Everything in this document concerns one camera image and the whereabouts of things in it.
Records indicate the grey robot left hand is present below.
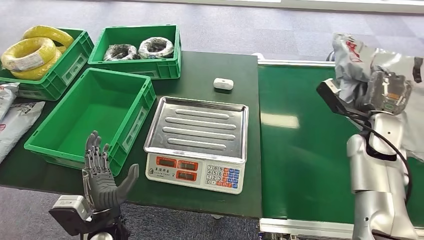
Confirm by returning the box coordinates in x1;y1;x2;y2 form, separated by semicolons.
81;130;140;213

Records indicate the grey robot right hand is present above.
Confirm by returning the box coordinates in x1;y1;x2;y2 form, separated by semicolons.
364;56;424;115

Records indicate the grey package with red print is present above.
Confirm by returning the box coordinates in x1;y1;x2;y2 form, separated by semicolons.
332;32;424;163

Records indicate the green conveyor belt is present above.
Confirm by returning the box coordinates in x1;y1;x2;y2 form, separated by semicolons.
257;59;424;240

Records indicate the empty green plastic crate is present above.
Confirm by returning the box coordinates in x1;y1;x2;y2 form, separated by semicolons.
23;67;157;177

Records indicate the grey mailer bag with label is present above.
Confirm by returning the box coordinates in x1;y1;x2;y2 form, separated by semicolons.
0;101;46;164

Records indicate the electronic scale with steel tray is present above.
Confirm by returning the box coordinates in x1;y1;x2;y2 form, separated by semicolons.
143;96;250;195

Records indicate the green crate with yellow coils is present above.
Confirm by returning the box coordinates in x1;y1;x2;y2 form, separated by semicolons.
0;27;95;102

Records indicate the grey plastic mailer bag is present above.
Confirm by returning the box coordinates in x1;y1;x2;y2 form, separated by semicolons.
0;82;20;121

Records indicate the green crate with black coils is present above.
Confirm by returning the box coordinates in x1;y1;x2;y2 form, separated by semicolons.
87;24;182;81

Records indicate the small white plastic case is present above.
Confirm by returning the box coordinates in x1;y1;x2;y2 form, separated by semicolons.
213;77;235;91

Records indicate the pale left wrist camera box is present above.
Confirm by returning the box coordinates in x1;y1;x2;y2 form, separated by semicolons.
48;195;93;237

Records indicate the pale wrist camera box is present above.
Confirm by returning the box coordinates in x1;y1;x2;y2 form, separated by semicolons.
316;78;367;117
48;195;93;237

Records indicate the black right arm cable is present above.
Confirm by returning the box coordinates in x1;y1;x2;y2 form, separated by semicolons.
344;109;413;204

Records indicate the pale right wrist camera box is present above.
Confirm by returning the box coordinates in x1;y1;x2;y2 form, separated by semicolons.
316;78;367;117

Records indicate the wrapped black wire coil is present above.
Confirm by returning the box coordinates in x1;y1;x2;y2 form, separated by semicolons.
103;43;140;62
138;36;175;60

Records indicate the yellow wire coil with label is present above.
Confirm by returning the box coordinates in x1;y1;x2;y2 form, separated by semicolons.
0;37;57;73

